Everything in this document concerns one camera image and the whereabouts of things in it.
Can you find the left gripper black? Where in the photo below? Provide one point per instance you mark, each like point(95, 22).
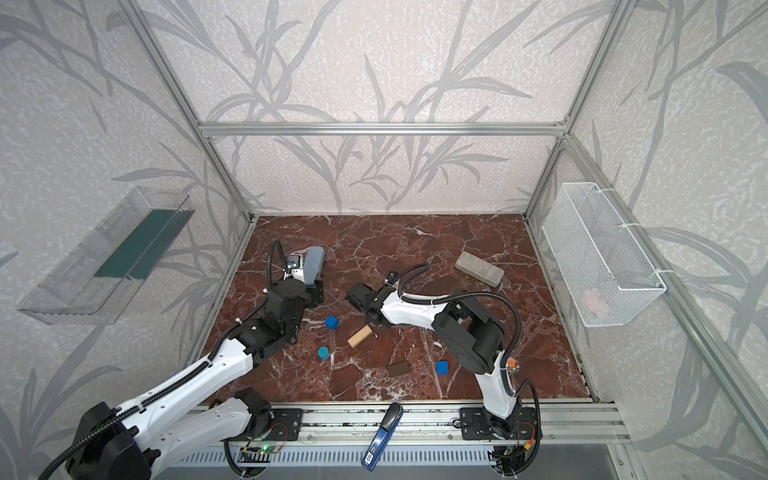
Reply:
point(310, 289)

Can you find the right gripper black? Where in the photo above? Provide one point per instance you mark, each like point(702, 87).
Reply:
point(361, 297)

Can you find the light wood block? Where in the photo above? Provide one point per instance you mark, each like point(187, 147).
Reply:
point(357, 338)

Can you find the dark brown wood block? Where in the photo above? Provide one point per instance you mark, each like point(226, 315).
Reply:
point(398, 369)

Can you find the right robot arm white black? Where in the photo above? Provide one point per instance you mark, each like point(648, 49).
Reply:
point(470, 331)

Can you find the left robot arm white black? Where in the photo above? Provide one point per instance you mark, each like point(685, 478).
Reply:
point(145, 435)

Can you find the grey rectangular sponge block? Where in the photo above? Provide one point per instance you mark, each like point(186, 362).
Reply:
point(480, 269)

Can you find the blue cube left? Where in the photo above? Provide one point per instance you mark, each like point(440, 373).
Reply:
point(332, 322)

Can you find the blue cube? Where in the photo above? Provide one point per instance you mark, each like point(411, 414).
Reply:
point(332, 322)
point(442, 368)

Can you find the grey-blue glasses case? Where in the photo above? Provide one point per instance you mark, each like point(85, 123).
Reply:
point(313, 264)

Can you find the blue cube right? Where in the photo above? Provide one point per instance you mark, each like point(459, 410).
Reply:
point(442, 368)

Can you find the blue black handheld scanner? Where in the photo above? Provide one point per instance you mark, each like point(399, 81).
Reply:
point(382, 436)

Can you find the pink object in basket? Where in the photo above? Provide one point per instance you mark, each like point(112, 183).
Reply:
point(595, 302)

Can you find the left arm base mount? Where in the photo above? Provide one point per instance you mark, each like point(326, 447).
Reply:
point(282, 424)

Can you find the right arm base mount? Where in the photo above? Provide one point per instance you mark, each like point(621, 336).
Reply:
point(477, 424)

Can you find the clear plastic wall bin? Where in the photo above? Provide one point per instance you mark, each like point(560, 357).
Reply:
point(95, 282)

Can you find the white wire mesh basket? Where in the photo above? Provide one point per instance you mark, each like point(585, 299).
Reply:
point(595, 248)

